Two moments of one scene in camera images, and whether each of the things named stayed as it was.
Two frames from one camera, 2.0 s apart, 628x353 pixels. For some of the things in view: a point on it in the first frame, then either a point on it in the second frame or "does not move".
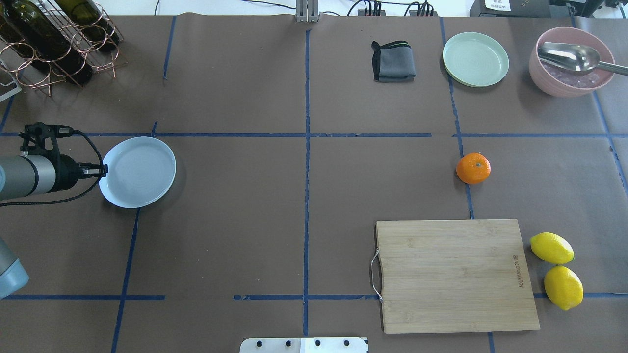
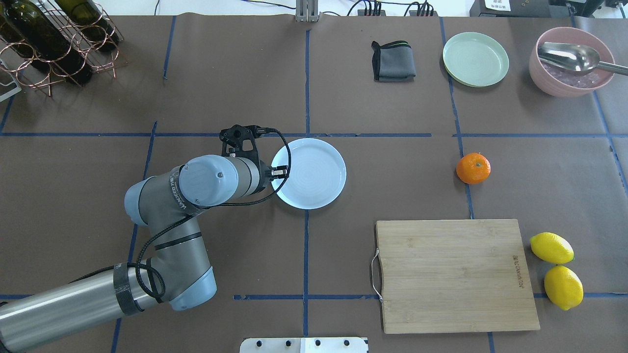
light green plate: x=475 y=59 does not move
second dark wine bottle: x=88 y=18 does not move
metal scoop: x=576 y=57 does not move
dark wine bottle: x=48 y=41 does not move
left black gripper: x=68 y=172 to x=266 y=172
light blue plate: x=141 y=171 to x=318 y=174
